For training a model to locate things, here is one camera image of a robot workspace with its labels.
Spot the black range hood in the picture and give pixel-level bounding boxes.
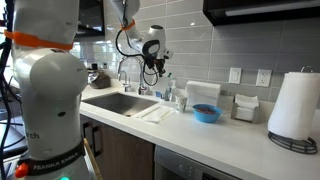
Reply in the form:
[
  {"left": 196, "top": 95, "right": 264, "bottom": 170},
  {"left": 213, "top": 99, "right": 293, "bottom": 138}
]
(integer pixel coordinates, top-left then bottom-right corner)
[{"left": 203, "top": 0, "right": 320, "bottom": 26}]

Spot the paper towel roll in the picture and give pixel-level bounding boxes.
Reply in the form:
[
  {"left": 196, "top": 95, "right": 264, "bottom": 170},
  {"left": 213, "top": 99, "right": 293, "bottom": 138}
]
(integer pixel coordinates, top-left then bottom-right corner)
[{"left": 268, "top": 72, "right": 320, "bottom": 140}]

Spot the wooden cabinet door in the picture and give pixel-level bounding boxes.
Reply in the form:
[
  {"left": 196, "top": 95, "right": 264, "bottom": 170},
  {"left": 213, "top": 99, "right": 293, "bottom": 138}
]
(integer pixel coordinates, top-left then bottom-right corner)
[{"left": 80, "top": 115, "right": 154, "bottom": 180}]

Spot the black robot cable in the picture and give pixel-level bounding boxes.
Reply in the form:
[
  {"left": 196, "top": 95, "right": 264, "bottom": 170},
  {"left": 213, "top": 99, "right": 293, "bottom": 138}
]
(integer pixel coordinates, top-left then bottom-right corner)
[{"left": 114, "top": 0, "right": 160, "bottom": 87}]

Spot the white wall outlet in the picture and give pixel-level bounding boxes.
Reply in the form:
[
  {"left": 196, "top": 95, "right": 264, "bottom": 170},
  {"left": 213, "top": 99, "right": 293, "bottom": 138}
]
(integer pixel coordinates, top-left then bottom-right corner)
[{"left": 256, "top": 69, "right": 272, "bottom": 87}]

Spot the blue sponge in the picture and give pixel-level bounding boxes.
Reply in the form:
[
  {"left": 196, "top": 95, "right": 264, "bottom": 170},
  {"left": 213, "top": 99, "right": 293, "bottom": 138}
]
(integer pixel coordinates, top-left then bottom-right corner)
[{"left": 155, "top": 90, "right": 164, "bottom": 99}]

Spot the stainless dishwasher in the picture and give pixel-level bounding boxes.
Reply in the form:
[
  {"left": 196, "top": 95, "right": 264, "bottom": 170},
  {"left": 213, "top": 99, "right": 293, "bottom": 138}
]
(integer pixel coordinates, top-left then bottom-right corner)
[{"left": 154, "top": 145, "right": 242, "bottom": 180}]

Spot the stainless steel sink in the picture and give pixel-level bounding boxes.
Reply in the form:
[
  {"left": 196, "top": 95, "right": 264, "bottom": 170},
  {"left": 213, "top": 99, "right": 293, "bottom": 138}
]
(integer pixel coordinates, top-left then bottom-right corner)
[{"left": 85, "top": 93, "right": 156, "bottom": 117}]

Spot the silver napkin holder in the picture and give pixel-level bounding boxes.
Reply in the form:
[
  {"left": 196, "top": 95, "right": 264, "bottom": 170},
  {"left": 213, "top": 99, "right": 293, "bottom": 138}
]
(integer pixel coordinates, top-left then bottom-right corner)
[{"left": 231, "top": 103, "right": 259, "bottom": 124}]

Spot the black wire towel holder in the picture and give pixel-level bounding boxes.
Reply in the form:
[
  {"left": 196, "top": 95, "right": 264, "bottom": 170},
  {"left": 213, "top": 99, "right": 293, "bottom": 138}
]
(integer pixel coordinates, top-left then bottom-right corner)
[{"left": 268, "top": 66, "right": 318, "bottom": 154}]

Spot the dark round object on counter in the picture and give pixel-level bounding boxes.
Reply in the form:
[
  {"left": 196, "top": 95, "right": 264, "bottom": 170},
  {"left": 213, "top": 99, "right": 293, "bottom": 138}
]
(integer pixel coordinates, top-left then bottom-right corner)
[{"left": 88, "top": 71, "right": 110, "bottom": 89}]

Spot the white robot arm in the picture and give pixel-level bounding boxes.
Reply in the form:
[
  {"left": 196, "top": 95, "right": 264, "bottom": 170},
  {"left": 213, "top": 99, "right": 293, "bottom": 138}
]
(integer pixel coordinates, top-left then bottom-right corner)
[{"left": 4, "top": 0, "right": 91, "bottom": 180}]

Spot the chrome kitchen faucet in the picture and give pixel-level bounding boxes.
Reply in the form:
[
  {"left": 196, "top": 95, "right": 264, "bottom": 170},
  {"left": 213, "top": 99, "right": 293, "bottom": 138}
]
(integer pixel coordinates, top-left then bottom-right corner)
[{"left": 117, "top": 56, "right": 149, "bottom": 95}]

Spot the white napkin stack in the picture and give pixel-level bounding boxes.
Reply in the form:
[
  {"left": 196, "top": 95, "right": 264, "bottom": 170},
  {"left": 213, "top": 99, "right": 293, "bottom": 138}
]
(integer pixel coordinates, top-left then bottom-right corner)
[{"left": 185, "top": 81, "right": 221, "bottom": 107}]

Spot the patterned paper cup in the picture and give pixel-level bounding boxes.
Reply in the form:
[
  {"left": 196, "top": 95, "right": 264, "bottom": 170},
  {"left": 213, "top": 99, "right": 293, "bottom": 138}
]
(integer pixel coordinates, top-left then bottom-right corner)
[{"left": 175, "top": 94, "right": 187, "bottom": 112}]

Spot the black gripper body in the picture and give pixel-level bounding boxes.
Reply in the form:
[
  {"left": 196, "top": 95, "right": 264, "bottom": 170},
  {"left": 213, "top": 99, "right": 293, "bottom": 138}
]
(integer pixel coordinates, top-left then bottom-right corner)
[{"left": 144, "top": 57, "right": 165, "bottom": 69}]

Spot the white light switch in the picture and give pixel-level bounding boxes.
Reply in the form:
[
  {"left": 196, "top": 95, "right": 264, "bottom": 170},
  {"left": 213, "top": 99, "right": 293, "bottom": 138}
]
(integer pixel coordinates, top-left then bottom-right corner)
[{"left": 229, "top": 67, "right": 242, "bottom": 84}]

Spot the blue bowl with candies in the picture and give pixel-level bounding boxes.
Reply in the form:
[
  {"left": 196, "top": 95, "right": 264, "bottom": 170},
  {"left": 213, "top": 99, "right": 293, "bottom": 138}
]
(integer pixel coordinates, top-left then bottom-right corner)
[{"left": 193, "top": 104, "right": 222, "bottom": 123}]

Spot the dish soap bottle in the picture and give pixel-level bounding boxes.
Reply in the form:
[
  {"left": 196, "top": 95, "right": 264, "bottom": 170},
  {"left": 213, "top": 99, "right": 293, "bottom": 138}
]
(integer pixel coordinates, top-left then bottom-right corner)
[{"left": 164, "top": 73, "right": 176, "bottom": 101}]

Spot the white paper towel sheet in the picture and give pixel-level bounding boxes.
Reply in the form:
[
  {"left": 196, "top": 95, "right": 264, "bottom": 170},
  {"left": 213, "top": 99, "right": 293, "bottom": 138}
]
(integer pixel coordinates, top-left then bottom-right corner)
[{"left": 134, "top": 105, "right": 175, "bottom": 124}]

